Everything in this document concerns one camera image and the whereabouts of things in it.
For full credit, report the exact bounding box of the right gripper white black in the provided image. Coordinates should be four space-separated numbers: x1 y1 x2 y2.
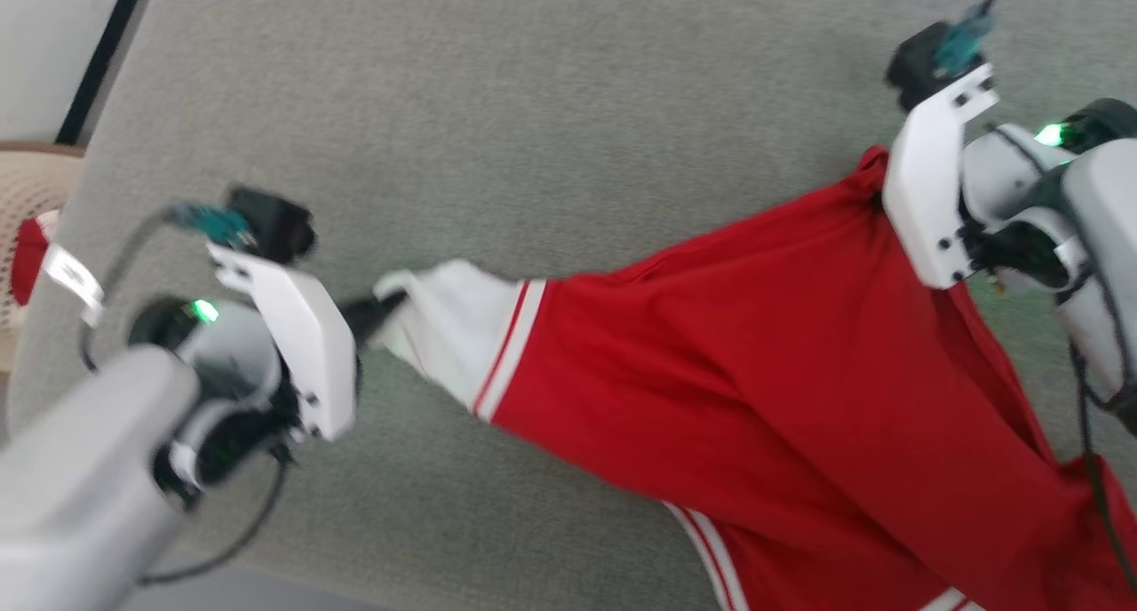
881 62 1001 291

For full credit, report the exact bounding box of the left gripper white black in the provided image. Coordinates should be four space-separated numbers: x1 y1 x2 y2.
205 242 409 444

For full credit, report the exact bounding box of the black skirting strip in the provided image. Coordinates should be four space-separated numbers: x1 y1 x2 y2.
54 0 162 147

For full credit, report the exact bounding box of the red garment with white stripes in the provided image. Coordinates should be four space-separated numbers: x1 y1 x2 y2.
373 147 1137 611

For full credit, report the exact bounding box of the white cable label tag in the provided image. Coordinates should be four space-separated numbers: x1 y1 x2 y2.
42 242 107 327

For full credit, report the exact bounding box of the red cloth in basket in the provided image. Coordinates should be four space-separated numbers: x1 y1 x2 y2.
10 210 60 309

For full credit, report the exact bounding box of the arm cable teal plug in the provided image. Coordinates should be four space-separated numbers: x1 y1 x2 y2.
933 0 1137 594
78 200 294 587

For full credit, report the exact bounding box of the beige woven laundry basket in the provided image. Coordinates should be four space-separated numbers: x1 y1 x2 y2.
0 141 87 329

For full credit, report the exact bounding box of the left arm cable teal plug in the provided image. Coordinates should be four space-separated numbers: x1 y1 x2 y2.
78 200 294 587

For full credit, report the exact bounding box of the grey fabric sofa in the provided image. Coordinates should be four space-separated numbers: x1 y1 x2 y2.
5 0 1137 611

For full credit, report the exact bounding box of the right arm cable teal plug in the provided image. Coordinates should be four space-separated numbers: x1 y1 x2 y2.
933 0 1137 594

